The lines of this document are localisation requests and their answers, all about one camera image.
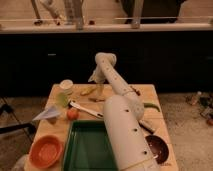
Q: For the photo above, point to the white paper plane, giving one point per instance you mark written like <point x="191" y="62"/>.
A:
<point x="51" y="113"/>

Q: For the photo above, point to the green rectangular tray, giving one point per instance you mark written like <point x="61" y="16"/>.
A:
<point x="88" y="148"/>

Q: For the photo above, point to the black chair leg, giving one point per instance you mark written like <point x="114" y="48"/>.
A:
<point x="30" y="127"/>

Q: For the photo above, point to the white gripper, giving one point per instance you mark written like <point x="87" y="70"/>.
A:
<point x="99" y="78"/>

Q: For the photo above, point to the orange bowl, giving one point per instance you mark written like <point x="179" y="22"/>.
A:
<point x="45" y="151"/>

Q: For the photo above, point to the red tomato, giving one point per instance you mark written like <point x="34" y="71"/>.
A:
<point x="72" y="114"/>

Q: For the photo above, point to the dark brown bowl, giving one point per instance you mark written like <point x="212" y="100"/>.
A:
<point x="158" y="147"/>

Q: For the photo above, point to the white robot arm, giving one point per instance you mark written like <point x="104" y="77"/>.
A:
<point x="121" y="113"/>

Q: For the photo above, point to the yellow banana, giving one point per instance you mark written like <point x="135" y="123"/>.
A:
<point x="87" y="91"/>

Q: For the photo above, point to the green plastic cup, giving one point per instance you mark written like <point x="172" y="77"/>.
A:
<point x="62" y="100"/>

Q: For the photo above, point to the white paper cup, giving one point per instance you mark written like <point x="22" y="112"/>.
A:
<point x="66" y="86"/>

